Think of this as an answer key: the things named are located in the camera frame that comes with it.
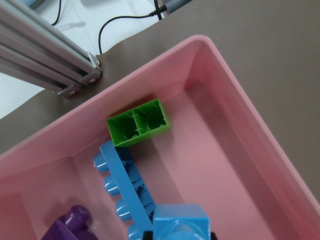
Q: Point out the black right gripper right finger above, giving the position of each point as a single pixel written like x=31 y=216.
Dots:
x=213 y=236

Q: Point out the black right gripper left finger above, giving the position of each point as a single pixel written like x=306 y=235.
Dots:
x=147 y=235

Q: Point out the small blue block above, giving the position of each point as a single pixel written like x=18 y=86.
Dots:
x=180 y=222

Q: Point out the long blue studded block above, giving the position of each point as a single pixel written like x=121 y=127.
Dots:
x=125 y=180

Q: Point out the purple block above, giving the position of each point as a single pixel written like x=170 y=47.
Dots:
x=71 y=226

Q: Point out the green block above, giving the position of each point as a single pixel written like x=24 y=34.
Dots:
x=139 y=124

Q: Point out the pink plastic box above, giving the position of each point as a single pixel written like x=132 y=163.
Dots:
x=219 y=154

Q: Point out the aluminium frame post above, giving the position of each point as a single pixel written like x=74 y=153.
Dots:
x=34 y=51

